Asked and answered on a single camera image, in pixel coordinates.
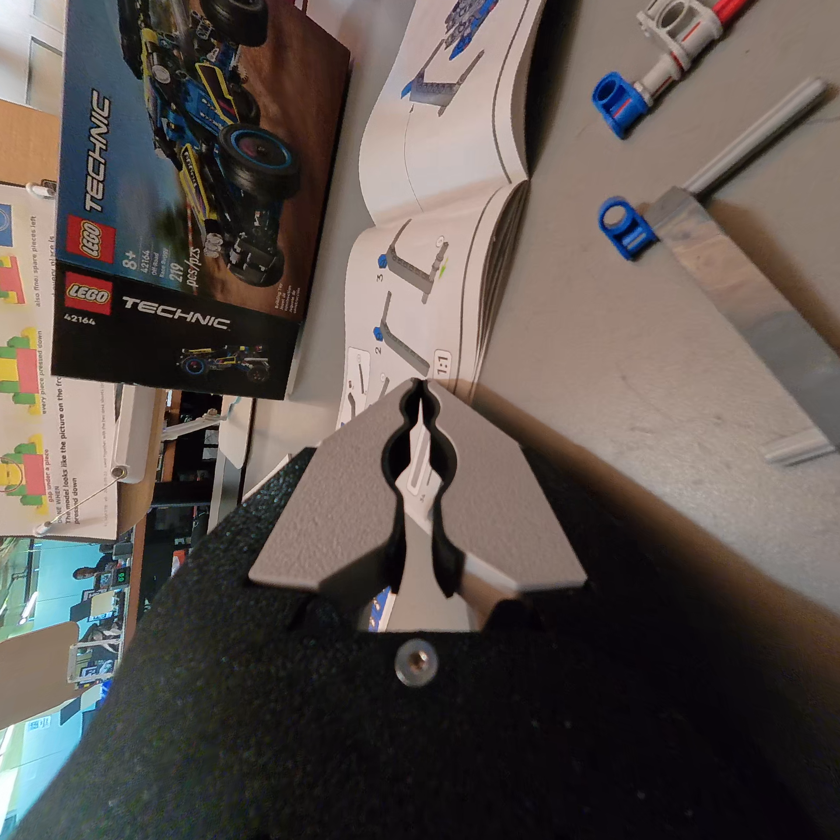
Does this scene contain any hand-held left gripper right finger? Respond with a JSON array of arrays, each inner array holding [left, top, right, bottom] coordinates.
[[420, 378, 587, 632]]

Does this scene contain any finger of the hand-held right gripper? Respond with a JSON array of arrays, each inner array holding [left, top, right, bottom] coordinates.
[[646, 185, 840, 466]]

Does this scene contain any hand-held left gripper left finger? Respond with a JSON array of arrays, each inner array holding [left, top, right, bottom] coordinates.
[[248, 377, 421, 632]]

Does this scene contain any blue lego connector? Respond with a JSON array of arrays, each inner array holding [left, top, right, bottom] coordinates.
[[592, 71, 651, 140], [597, 196, 657, 262]]

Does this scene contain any light grey lego axle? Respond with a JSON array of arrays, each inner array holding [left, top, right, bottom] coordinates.
[[682, 77, 829, 196]]

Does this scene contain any white lego connector piece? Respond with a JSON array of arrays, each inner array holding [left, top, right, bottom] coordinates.
[[633, 0, 723, 99]]

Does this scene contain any lego set box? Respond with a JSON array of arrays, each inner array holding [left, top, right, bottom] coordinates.
[[51, 0, 352, 401]]

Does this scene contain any printed paper sheet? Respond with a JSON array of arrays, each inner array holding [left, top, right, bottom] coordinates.
[[0, 182, 122, 540]]

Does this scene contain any open instruction booklet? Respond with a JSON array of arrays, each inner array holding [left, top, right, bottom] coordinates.
[[335, 0, 549, 473]]

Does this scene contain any brown cardboard box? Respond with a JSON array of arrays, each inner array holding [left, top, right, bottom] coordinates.
[[0, 98, 63, 185]]

